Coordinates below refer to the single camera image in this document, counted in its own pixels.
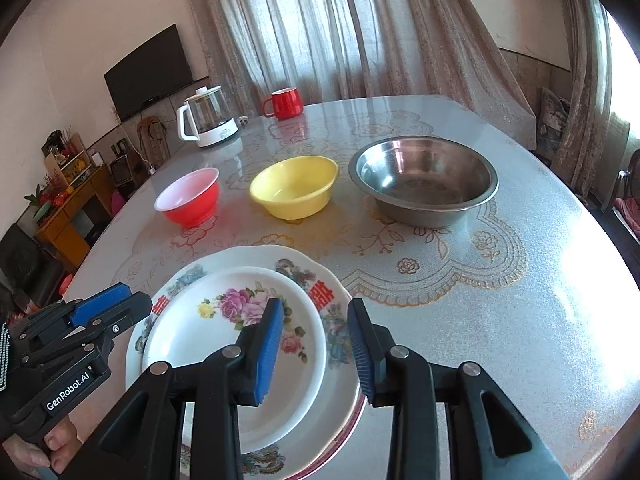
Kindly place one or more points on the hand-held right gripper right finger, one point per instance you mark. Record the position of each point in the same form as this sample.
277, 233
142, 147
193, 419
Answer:
362, 355

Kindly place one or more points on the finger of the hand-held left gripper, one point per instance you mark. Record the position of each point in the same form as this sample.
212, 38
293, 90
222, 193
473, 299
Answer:
102, 302
130, 312

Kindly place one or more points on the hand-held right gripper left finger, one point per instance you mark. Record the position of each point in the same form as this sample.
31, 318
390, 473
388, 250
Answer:
267, 355

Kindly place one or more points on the small pink rose plate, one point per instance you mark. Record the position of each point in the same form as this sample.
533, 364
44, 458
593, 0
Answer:
200, 340

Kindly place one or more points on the large purple floral plate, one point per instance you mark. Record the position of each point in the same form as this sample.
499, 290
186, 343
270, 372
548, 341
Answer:
345, 430

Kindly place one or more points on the red and blue floral plate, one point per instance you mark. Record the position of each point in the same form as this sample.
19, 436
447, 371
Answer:
300, 270

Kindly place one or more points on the red plastic bowl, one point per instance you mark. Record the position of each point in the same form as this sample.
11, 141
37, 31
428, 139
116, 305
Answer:
192, 212

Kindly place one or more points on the yellow plastic bowl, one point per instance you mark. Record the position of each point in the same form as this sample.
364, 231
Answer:
295, 200

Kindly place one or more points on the stainless steel bowl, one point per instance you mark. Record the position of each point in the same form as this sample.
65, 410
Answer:
425, 180

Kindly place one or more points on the person's left hand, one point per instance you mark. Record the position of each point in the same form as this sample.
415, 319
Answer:
57, 440

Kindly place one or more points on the black padded seat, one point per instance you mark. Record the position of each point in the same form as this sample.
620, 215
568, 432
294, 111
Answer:
30, 270

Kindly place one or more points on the wooden cabinet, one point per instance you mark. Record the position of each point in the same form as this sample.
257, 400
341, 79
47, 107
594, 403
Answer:
65, 220

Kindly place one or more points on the bamboo chair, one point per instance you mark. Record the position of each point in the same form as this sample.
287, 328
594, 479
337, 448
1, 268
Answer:
150, 140

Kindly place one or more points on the white glass electric kettle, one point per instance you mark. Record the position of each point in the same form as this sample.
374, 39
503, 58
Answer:
210, 120

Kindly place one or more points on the black flat television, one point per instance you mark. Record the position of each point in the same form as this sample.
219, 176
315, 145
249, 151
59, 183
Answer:
150, 72

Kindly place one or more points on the red mug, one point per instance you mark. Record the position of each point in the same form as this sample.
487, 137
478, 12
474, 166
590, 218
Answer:
287, 105

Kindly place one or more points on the pink seat cushion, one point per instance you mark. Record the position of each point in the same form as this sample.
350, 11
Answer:
630, 215

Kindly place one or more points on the patterned cushion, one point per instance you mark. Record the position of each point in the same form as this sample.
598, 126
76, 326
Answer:
552, 120

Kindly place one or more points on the dark wooden armchair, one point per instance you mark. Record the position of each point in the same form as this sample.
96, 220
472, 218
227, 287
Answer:
625, 180

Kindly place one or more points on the beige lace curtain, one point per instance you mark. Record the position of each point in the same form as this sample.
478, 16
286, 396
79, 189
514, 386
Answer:
350, 25
580, 110

